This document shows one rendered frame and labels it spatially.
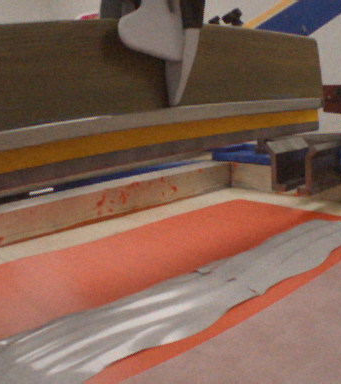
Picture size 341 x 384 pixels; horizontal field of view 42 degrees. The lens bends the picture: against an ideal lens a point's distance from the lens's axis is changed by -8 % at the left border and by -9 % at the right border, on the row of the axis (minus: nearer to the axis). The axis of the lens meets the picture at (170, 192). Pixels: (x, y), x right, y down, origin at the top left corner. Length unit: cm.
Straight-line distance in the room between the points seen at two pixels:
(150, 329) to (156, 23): 19
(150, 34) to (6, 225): 26
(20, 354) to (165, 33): 21
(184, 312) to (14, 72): 17
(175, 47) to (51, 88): 9
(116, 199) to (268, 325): 30
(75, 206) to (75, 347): 27
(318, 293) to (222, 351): 9
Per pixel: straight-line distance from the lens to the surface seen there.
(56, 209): 49
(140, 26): 30
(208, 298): 30
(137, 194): 55
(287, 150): 53
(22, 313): 32
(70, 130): 27
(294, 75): 44
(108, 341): 26
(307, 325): 27
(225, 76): 37
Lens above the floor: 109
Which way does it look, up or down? 12 degrees down
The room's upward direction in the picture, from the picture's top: 4 degrees counter-clockwise
